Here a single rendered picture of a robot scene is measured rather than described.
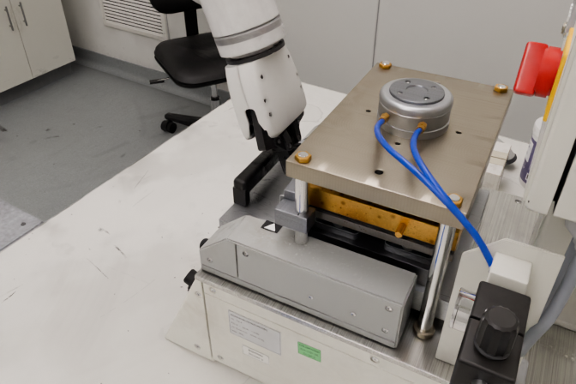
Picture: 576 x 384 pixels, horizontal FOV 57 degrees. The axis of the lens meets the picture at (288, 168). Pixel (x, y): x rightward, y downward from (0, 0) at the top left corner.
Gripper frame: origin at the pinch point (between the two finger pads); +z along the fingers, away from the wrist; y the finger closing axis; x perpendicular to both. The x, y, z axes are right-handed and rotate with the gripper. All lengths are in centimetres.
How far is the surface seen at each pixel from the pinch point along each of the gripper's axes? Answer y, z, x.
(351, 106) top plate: 0.0, -6.7, 10.7
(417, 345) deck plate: 14.5, 15.3, 18.5
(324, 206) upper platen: 10.3, 0.5, 9.6
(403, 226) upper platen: 10.8, 2.5, 18.5
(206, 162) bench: -24.2, 13.0, -40.5
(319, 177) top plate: 13.5, -5.1, 12.4
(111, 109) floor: -129, 34, -202
